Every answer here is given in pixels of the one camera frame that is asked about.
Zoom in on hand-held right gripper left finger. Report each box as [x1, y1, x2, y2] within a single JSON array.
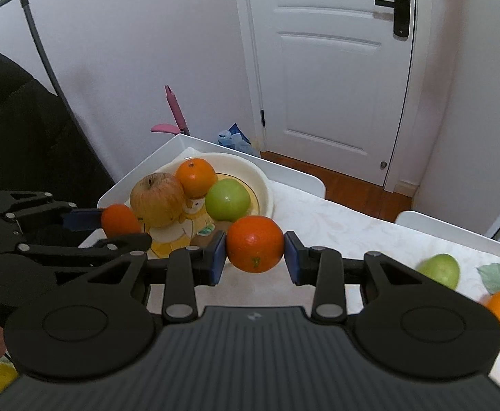
[[57, 230, 227, 322]]

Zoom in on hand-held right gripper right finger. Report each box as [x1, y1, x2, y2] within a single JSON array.
[[284, 230, 448, 324]]

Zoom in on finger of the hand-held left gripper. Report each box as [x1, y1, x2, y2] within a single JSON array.
[[0, 190, 105, 231], [16, 235, 152, 268]]

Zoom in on small mandarin orange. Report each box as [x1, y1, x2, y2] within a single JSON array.
[[175, 158, 218, 198], [226, 215, 285, 274], [100, 204, 142, 238]]

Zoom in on green apple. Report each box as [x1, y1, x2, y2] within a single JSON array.
[[417, 253, 461, 290], [205, 178, 251, 222]]

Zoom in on yellow red apple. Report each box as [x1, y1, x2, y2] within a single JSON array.
[[130, 172, 186, 228]]

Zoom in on cream plate with duck print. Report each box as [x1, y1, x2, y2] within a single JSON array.
[[141, 152, 273, 260]]

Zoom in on floral tablecloth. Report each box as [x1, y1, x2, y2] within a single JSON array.
[[147, 148, 500, 395]]

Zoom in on white tray table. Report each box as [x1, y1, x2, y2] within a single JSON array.
[[79, 134, 500, 399]]

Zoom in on black padded jacket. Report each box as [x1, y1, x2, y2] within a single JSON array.
[[0, 45, 116, 206]]

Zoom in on blue plastic packet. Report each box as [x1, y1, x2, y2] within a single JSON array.
[[218, 123, 255, 152]]

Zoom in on white panel door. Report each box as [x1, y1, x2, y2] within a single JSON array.
[[230, 0, 433, 193]]

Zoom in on green leaf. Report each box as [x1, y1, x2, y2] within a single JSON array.
[[477, 262, 500, 295]]

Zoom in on pink handle tool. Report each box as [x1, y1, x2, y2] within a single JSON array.
[[151, 84, 191, 136]]

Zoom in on black door lock handle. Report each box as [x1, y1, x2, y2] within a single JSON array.
[[374, 0, 411, 38]]

